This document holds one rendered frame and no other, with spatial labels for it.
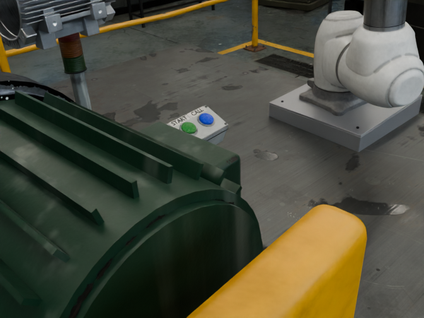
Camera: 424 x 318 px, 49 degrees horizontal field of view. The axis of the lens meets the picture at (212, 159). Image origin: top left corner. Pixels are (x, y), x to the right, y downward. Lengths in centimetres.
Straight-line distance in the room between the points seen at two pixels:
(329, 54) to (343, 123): 20
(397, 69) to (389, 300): 56
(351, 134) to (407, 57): 26
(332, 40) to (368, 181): 42
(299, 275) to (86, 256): 9
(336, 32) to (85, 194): 121
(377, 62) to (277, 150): 36
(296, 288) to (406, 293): 79
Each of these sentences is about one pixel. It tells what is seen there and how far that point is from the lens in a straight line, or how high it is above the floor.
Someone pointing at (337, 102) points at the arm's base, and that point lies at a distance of 147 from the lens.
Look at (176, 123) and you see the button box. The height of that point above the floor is 108.
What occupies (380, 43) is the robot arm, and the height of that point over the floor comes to 112.
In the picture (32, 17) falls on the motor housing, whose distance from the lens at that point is 91.
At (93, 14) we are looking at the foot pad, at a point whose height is 127.
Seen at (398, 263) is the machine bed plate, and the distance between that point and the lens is 103.
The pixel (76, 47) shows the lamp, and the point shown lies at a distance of 136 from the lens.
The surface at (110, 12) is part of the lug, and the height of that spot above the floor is 126.
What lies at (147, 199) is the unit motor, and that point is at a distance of 22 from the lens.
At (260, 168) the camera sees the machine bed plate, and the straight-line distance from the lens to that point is 127.
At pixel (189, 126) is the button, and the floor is 107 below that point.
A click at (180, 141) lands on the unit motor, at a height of 132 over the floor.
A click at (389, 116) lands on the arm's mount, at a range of 146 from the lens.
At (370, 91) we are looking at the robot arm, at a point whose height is 100.
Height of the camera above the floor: 148
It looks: 31 degrees down
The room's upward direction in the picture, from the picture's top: 3 degrees counter-clockwise
